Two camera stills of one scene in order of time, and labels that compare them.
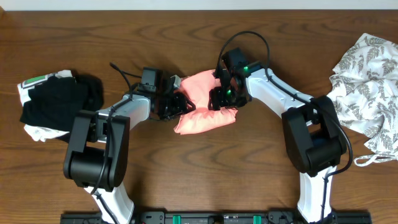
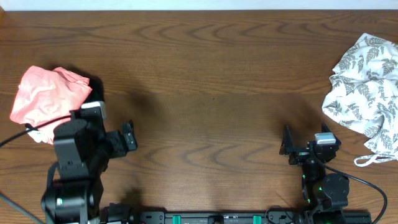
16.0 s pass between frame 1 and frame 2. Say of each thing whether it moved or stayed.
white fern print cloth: stayed
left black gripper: moved
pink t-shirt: moved
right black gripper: moved
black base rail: stayed
